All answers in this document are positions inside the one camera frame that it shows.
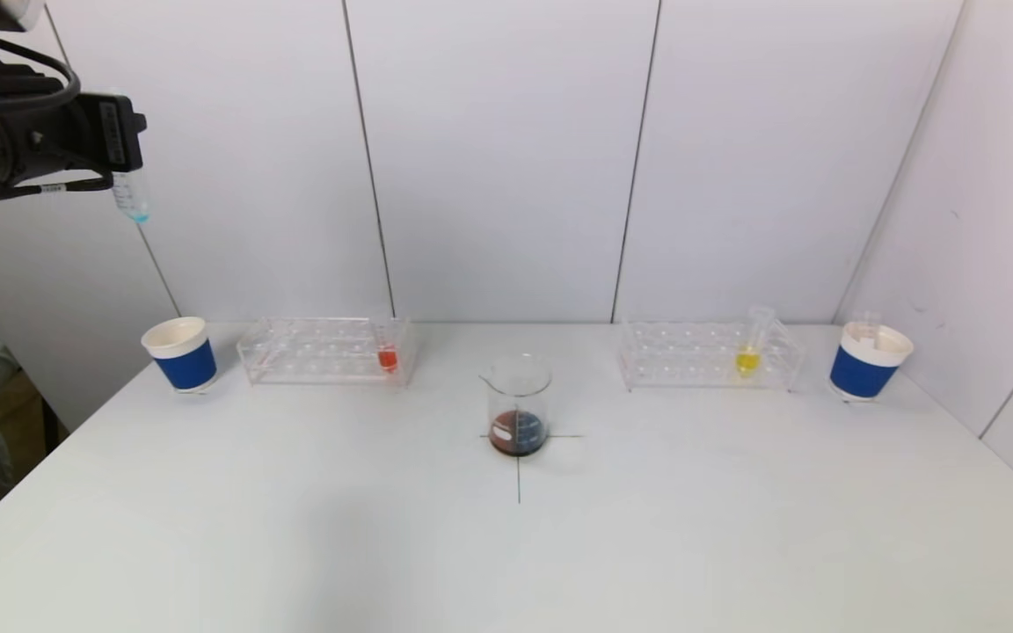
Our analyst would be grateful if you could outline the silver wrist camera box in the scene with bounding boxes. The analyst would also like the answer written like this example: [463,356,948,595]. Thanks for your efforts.
[0,0,47,33]

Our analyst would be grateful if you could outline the clear acrylic test tube rack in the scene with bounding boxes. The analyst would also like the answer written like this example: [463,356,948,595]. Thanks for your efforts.
[616,318,806,393]
[237,316,415,388]

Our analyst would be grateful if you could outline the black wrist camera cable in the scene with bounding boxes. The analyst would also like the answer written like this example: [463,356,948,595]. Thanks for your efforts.
[0,33,83,120]

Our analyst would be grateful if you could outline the clear glass beaker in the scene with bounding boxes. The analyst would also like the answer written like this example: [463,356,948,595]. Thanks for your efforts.
[479,353,552,458]

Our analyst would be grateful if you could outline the test tube with yellow pigment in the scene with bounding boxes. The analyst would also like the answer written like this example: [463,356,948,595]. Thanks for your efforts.
[733,305,776,379]

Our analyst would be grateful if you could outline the test tube with orange-red pigment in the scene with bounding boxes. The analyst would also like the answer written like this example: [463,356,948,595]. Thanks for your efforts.
[375,312,404,375]

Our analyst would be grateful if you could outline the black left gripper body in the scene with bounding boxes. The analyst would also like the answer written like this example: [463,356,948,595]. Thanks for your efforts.
[8,93,144,184]

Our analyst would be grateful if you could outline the blue and white paper cup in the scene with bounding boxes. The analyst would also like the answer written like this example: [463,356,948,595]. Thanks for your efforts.
[141,316,219,394]
[829,322,915,404]

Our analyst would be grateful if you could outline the test tube with blue pigment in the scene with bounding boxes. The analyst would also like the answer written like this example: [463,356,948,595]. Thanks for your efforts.
[113,169,152,225]

